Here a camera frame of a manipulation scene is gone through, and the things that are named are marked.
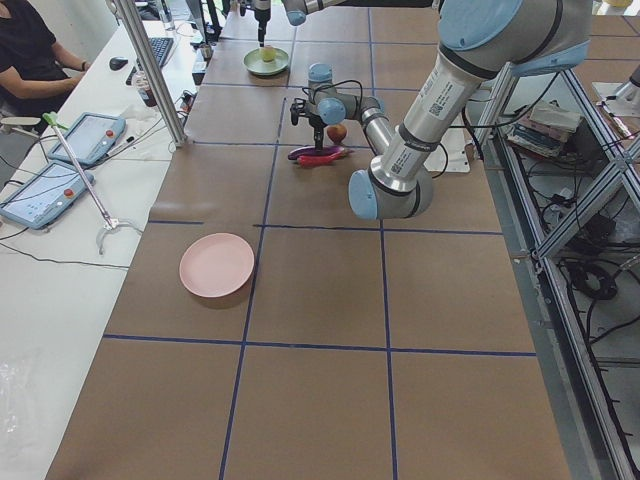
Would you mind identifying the drink cup with straw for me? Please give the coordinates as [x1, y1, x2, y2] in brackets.
[131, 70, 157, 107]

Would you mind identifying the light green plate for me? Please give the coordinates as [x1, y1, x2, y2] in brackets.
[243, 46, 289, 77]

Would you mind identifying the far teach pendant tablet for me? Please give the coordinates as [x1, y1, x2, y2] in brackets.
[58, 112, 126, 168]

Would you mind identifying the near teach pendant tablet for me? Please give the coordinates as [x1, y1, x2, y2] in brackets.
[1, 160, 87, 230]

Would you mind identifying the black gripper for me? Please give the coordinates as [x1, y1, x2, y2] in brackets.
[238, 0, 271, 46]
[289, 98, 328, 152]

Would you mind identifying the seated person in black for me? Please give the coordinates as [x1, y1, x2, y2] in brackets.
[1, 1, 91, 118]

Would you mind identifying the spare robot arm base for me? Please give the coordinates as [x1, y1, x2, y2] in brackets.
[592, 68, 639, 138]

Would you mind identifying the black computer mouse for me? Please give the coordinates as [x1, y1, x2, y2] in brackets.
[109, 56, 129, 71]

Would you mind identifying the stack of books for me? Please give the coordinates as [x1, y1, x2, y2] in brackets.
[506, 101, 582, 158]

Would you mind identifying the reacher grabber stick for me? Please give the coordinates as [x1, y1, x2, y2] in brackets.
[43, 112, 143, 255]

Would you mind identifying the black keyboard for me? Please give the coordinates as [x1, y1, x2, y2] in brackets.
[125, 37, 174, 86]

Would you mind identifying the red yellow apple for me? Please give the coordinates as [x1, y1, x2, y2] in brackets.
[326, 124, 348, 145]

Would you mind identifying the pink plate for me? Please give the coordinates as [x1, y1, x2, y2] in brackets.
[179, 233, 254, 298]

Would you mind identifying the aluminium frame post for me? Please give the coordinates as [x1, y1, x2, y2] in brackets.
[105, 0, 186, 148]

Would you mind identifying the purple eggplant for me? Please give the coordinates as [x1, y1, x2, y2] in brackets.
[287, 145, 350, 161]

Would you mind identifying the red chili pepper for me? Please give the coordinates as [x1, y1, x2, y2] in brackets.
[297, 150, 351, 168]

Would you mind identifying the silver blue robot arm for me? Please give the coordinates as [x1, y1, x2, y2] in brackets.
[236, 0, 442, 47]
[291, 0, 592, 220]

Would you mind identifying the teach pendant tablet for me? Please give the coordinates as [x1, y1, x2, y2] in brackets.
[1, 160, 87, 230]
[58, 112, 126, 168]

